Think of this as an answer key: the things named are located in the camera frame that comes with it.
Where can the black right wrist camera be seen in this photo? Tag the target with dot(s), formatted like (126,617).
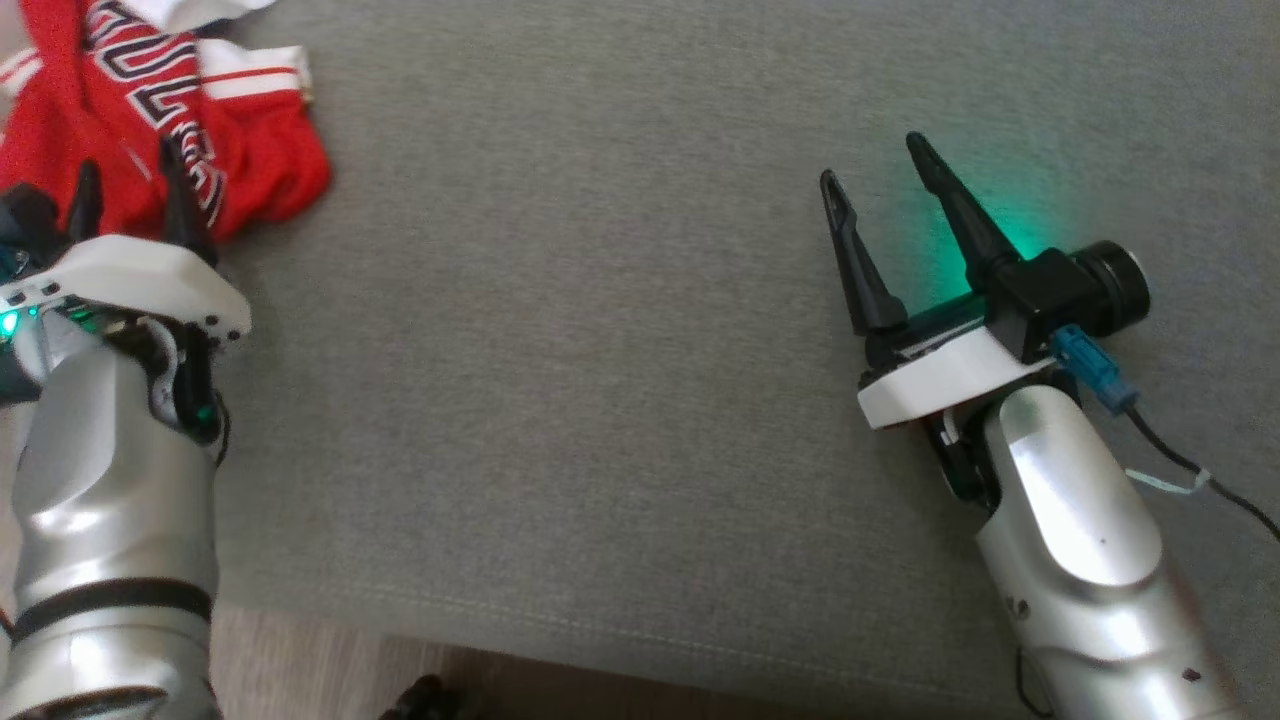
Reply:
(1060,285)

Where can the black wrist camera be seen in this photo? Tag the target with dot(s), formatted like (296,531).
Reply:
(1060,285)
(30,225)

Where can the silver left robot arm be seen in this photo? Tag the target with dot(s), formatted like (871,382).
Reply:
(100,500)

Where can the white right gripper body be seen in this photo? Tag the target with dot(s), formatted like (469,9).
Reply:
(940,380)

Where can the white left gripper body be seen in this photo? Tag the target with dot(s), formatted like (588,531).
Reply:
(130,275)

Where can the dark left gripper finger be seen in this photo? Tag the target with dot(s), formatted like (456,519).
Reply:
(185,215)
(86,210)

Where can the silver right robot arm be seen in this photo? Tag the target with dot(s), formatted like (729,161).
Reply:
(1070,520)

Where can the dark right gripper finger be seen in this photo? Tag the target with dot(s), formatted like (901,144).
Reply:
(970,225)
(865,270)

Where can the red jersey with white sleeves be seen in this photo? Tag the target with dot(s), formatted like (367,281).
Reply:
(270,170)

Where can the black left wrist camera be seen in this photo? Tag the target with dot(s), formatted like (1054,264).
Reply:
(30,225)

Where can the small black floor object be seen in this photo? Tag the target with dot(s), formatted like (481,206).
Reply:
(420,698)

